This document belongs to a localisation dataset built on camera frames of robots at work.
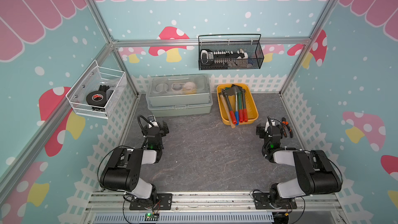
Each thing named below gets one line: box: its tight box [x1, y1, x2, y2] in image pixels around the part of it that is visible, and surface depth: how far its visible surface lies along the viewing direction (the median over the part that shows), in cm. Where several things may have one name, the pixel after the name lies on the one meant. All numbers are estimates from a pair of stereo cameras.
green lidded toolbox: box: [145, 74, 213, 117], surface depth 101 cm
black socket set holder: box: [200, 49, 249, 67], surface depth 90 cm
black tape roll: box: [86, 90, 107, 108], surface depth 71 cm
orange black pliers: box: [281, 117, 294, 138], surface depth 102 cm
